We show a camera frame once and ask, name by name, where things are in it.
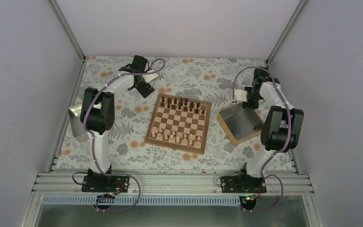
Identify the yellow metal tin box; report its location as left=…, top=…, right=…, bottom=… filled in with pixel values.
left=217, top=103, right=264, bottom=145

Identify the metal tin under left arm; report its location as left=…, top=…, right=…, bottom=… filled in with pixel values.
left=68, top=104, right=115, bottom=145

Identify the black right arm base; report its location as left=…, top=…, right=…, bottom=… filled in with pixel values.
left=220, top=175, right=267, bottom=193

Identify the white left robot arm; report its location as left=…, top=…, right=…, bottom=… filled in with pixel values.
left=80, top=55, right=159, bottom=192

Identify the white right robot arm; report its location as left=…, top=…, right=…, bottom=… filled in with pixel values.
left=237, top=67, right=304, bottom=192

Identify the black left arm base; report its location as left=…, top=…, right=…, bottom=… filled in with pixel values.
left=81, top=172, right=130, bottom=193

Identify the dark chess piece in tin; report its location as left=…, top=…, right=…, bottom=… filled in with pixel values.
left=253, top=124, right=262, bottom=130

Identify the wooden chessboard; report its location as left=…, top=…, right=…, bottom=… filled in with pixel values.
left=145, top=94, right=212, bottom=155

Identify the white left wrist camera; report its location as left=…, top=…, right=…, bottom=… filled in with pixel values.
left=142, top=73, right=158, bottom=83

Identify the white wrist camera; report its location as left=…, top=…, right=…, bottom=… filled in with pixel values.
left=142, top=73, right=158, bottom=83
left=231, top=89, right=248, bottom=103

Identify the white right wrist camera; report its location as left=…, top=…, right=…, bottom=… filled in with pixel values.
left=231, top=89, right=248, bottom=103

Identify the aluminium rail frame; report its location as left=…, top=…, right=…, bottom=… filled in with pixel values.
left=32, top=171, right=314, bottom=195

